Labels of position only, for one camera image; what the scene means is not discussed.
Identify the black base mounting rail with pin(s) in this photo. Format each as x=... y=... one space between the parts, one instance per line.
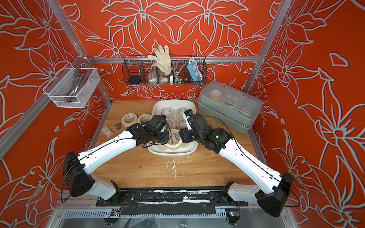
x=216 y=196

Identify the beige masking tape roll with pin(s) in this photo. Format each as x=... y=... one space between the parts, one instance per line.
x=144 y=118
x=175 y=140
x=181 y=124
x=171 y=123
x=180 y=112
x=167 y=111
x=129 y=119

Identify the black wire wall basket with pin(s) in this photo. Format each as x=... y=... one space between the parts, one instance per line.
x=185 y=70

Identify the translucent lidded storage box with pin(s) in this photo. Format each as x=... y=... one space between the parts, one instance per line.
x=238 y=110

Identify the white mesh wall basket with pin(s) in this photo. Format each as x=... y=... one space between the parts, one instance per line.
x=72 y=87

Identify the small clear plastic packet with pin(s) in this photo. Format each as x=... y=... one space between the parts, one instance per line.
x=107 y=131

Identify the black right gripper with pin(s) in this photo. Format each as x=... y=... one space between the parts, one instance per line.
x=184 y=133

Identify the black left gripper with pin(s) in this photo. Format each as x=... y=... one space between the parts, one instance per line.
x=167 y=137

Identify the dark blue round object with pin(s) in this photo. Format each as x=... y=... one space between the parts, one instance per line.
x=134 y=79

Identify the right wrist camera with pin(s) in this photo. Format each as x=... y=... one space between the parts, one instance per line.
x=188 y=113

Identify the white work glove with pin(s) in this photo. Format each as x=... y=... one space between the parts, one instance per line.
x=162 y=59

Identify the white plastic storage tray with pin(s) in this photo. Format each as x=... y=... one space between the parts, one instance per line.
x=174 y=110

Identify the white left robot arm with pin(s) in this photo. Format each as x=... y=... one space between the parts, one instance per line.
x=78 y=168

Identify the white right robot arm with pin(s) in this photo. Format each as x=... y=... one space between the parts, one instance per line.
x=271 y=190

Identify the blue white box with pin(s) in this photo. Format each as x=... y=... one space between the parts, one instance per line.
x=194 y=71

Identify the small metal bolt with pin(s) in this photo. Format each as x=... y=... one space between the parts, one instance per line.
x=118 y=126

